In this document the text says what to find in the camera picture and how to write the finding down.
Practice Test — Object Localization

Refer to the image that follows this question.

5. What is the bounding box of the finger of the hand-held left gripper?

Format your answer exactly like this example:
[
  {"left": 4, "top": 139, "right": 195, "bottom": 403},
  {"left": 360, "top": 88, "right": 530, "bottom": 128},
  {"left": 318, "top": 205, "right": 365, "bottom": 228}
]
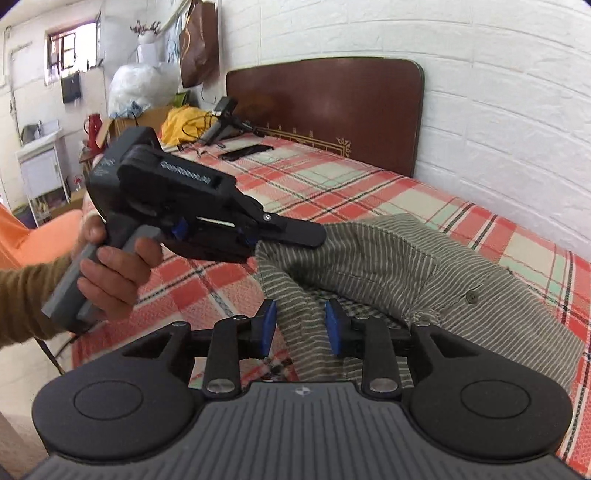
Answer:
[{"left": 256, "top": 213, "right": 328, "bottom": 247}]

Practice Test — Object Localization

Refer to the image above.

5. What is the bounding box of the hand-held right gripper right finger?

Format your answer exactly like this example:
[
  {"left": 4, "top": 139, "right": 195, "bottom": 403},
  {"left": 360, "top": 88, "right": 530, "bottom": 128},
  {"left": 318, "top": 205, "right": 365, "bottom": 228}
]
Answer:
[{"left": 324, "top": 299, "right": 472, "bottom": 395}]

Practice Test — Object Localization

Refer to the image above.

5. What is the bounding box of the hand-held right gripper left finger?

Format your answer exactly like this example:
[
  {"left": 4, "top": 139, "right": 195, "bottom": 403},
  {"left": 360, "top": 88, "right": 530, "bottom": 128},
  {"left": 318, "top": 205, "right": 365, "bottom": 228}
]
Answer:
[{"left": 122, "top": 299, "right": 278, "bottom": 398}]

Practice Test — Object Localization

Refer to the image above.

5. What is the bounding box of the grey striped shirt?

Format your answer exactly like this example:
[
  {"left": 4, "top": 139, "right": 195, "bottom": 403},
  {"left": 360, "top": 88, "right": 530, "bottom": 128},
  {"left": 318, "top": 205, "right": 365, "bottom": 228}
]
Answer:
[{"left": 254, "top": 213, "right": 585, "bottom": 386}]

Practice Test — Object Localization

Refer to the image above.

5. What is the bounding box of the person's left forearm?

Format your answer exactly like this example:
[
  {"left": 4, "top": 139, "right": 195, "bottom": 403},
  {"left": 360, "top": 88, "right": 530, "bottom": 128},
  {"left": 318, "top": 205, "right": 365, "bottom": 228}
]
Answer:
[{"left": 0, "top": 254, "right": 77, "bottom": 347}]

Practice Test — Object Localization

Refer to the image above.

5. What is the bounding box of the person's left hand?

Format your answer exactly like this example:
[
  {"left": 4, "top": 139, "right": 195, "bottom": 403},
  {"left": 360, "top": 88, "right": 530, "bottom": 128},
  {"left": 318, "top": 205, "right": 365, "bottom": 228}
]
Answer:
[{"left": 69, "top": 215, "right": 164, "bottom": 321}]

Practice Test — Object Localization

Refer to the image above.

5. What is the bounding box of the yellow cloth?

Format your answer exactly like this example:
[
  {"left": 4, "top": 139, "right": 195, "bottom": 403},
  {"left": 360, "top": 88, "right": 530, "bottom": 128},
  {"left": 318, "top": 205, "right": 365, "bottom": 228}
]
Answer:
[{"left": 159, "top": 105, "right": 218, "bottom": 146}]

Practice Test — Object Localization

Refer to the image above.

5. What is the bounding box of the wooden nightstand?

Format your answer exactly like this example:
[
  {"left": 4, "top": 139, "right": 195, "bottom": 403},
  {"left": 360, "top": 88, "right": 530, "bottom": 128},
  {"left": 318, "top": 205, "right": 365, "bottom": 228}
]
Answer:
[{"left": 108, "top": 105, "right": 176, "bottom": 141}]

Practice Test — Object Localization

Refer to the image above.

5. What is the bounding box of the red plaid blanket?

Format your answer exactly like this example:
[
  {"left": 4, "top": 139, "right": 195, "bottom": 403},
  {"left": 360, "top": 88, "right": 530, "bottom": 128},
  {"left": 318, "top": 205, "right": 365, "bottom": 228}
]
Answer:
[{"left": 71, "top": 134, "right": 591, "bottom": 480}]

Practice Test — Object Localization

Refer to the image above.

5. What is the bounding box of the red thermos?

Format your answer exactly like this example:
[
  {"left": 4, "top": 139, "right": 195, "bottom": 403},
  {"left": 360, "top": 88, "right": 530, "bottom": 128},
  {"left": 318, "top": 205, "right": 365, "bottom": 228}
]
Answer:
[{"left": 83, "top": 113, "right": 103, "bottom": 148}]

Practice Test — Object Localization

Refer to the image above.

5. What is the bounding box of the black phone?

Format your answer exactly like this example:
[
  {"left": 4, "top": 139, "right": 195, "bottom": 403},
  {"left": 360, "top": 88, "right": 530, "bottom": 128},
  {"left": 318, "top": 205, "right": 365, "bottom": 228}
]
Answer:
[{"left": 218, "top": 144, "right": 275, "bottom": 162}]

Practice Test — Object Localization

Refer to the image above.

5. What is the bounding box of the black tripod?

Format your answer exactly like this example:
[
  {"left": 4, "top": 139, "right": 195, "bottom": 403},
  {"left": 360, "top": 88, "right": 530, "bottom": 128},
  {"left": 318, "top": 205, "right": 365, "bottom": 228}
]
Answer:
[{"left": 198, "top": 96, "right": 266, "bottom": 146}]

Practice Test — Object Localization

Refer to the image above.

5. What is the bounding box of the white plastic bag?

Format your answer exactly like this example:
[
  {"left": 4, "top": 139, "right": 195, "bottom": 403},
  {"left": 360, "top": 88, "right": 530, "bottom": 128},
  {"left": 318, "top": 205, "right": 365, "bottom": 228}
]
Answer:
[{"left": 108, "top": 62, "right": 181, "bottom": 118}]

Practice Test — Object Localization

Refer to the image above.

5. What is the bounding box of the white cabinet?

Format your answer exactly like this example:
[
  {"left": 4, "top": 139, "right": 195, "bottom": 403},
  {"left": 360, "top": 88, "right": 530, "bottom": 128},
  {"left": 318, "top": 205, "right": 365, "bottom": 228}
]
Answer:
[{"left": 16, "top": 129, "right": 70, "bottom": 227}]

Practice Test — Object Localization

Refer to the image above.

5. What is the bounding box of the orange chair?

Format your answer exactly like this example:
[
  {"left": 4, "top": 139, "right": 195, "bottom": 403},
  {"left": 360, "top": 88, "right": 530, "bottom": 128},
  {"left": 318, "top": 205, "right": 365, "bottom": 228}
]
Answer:
[{"left": 0, "top": 203, "right": 86, "bottom": 271}]

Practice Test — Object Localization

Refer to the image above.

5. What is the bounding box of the brown wooden headboard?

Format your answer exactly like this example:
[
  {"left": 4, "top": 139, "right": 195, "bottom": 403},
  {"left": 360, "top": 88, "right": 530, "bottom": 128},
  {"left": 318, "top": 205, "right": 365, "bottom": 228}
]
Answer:
[{"left": 225, "top": 57, "right": 426, "bottom": 178}]

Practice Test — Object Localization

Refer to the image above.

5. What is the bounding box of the white vase with twigs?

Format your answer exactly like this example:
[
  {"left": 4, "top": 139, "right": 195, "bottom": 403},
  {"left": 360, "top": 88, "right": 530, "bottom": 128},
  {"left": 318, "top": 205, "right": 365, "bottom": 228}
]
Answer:
[{"left": 129, "top": 18, "right": 162, "bottom": 63}]

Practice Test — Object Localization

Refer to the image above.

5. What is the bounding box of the brown paper bag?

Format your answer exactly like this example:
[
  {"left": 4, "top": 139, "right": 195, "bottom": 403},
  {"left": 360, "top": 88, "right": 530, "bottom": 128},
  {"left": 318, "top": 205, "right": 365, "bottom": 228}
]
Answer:
[{"left": 179, "top": 0, "right": 220, "bottom": 88}]

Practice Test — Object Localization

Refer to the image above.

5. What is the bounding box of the window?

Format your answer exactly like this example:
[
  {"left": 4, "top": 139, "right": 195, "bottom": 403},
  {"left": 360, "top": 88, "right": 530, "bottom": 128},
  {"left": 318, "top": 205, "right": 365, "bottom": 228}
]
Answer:
[{"left": 46, "top": 21, "right": 100, "bottom": 75}]

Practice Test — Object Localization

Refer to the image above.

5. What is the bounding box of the black wall box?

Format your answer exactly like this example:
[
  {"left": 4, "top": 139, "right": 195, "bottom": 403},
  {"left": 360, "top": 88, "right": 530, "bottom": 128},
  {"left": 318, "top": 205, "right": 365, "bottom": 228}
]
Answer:
[{"left": 61, "top": 74, "right": 83, "bottom": 104}]

